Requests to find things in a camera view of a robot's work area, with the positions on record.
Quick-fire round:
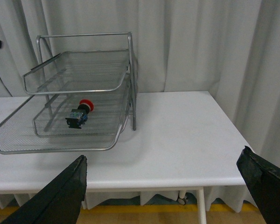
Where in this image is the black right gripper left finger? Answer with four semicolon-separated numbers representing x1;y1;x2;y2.
2;155;87;224

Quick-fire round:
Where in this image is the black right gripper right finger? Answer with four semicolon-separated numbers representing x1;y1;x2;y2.
237;146;280;224

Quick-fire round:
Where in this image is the silver mesh tray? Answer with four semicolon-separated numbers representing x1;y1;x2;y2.
22;49;130;95
33;92;129;137
0;80;130;154

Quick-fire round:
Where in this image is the red emergency push button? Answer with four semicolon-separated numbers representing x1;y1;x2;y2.
65;99;94;129

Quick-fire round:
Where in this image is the white table leg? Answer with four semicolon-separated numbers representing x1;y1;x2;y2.
196;187;207;224

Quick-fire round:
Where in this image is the caster wheel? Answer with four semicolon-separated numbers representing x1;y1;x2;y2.
177;190;188;205

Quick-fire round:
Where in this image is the silver mesh bottom tray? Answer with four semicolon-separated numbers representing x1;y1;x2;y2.
33;92;129;137

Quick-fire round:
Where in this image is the silver mesh top tray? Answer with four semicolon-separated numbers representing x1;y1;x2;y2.
22;49;130;95

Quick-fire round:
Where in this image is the white curtain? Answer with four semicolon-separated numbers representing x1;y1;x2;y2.
0;0;280;213

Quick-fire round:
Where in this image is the silver rack frame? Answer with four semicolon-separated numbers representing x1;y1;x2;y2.
36;32;137;130

